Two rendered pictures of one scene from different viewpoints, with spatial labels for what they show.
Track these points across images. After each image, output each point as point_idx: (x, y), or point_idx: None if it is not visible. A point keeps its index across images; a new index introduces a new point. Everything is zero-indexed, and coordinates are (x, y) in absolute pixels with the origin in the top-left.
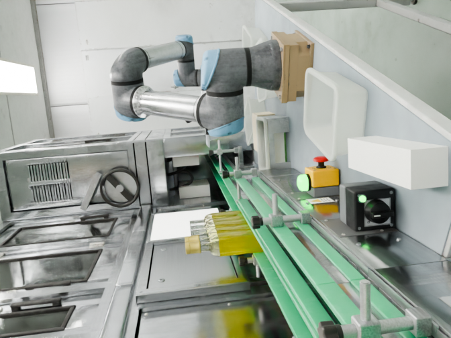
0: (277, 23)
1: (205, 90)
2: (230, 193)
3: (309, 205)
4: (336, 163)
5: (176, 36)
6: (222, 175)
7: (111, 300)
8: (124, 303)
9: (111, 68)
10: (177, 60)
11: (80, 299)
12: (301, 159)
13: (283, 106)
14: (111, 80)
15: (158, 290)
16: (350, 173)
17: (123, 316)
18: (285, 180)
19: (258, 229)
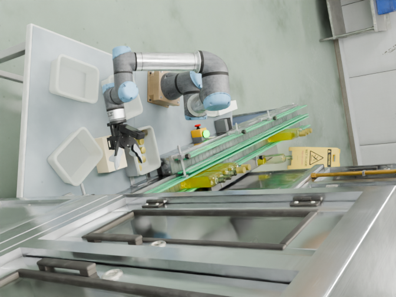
0: (111, 63)
1: (113, 111)
2: (164, 190)
3: (218, 135)
4: (193, 128)
5: (129, 47)
6: (190, 156)
7: (293, 187)
8: (288, 186)
9: (225, 63)
10: (131, 72)
11: None
12: (161, 146)
13: (128, 122)
14: (228, 72)
15: (268, 187)
16: (201, 126)
17: (292, 182)
18: (187, 147)
19: (223, 154)
